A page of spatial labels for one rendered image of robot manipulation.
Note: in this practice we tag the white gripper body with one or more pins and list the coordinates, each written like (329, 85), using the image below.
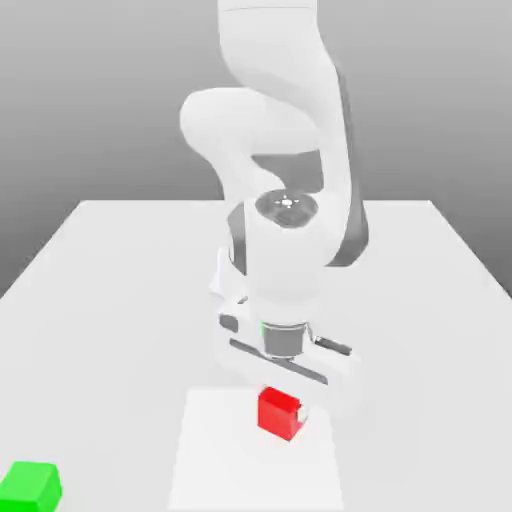
(280, 370)

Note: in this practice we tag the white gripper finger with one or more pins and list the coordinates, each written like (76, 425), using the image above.
(302, 414)

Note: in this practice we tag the small red cube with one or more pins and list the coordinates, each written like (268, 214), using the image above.
(276, 414)

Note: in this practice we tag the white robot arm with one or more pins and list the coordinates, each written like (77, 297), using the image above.
(280, 128)

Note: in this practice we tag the small green cube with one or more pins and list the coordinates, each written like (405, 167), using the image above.
(30, 486)

